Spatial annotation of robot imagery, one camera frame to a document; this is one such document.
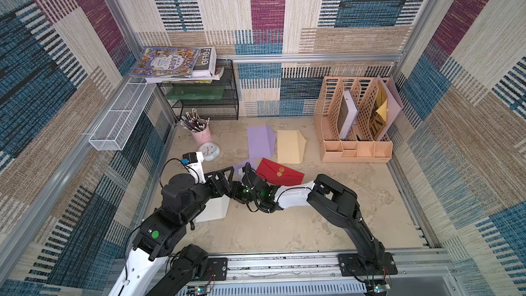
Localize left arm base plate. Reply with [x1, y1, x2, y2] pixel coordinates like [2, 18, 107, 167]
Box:
[194, 257, 228, 284]

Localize red envelope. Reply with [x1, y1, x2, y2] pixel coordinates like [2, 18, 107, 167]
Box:
[256, 158, 305, 186]

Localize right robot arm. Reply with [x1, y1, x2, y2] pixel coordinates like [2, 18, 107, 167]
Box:
[229, 163, 393, 275]

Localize green folder on shelf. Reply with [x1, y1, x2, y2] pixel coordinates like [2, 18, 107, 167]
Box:
[165, 86, 225, 101]

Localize pink pen cup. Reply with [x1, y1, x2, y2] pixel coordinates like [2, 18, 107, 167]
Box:
[190, 126, 212, 146]

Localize white envelope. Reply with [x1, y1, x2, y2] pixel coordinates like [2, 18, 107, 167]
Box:
[195, 195, 230, 223]

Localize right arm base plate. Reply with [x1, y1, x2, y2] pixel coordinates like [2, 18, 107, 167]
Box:
[337, 252, 399, 278]

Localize white round clock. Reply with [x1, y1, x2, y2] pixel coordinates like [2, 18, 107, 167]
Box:
[199, 142, 221, 162]

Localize black wire shelf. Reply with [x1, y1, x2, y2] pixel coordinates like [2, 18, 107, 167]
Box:
[160, 60, 239, 120]

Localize colourful picture book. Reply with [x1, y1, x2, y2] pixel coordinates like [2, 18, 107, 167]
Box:
[131, 47, 201, 78]

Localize yellow paper sheet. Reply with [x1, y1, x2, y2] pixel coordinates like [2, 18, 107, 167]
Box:
[373, 99, 388, 123]

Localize lilac envelope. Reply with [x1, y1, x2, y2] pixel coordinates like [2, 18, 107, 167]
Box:
[233, 159, 258, 182]
[247, 125, 277, 159]

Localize Folio book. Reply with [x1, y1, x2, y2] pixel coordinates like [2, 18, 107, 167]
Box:
[145, 47, 225, 84]

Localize pink folder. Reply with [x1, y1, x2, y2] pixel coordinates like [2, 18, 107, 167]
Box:
[375, 77, 404, 141]

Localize cream envelope with seal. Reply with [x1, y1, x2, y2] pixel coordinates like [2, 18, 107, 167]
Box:
[277, 130, 306, 164]

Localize white wire basket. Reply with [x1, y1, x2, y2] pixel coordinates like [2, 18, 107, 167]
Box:
[89, 78, 156, 151]

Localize brown wanted poster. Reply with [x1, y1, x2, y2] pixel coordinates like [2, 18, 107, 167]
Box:
[368, 84, 388, 141]

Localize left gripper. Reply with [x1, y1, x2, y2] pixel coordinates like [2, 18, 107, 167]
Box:
[178, 164, 233, 226]

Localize white box in organizer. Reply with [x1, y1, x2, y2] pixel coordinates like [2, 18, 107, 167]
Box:
[337, 89, 358, 140]

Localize pens in cup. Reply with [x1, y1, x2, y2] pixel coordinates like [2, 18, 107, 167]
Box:
[179, 108, 210, 132]

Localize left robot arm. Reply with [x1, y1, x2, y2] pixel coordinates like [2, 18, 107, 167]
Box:
[110, 167, 234, 295]

